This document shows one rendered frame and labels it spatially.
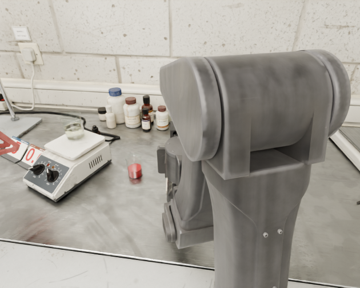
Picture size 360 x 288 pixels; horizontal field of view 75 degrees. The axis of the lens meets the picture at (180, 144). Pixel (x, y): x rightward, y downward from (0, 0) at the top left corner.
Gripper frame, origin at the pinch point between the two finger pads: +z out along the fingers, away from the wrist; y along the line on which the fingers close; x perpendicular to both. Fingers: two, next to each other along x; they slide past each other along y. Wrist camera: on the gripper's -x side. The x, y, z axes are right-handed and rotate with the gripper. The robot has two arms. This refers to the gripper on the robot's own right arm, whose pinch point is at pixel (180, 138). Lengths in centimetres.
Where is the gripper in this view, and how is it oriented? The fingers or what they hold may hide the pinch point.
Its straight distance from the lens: 56.1
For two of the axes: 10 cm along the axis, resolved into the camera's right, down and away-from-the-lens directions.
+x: 0.0, 8.3, 5.6
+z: -0.2, -5.6, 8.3
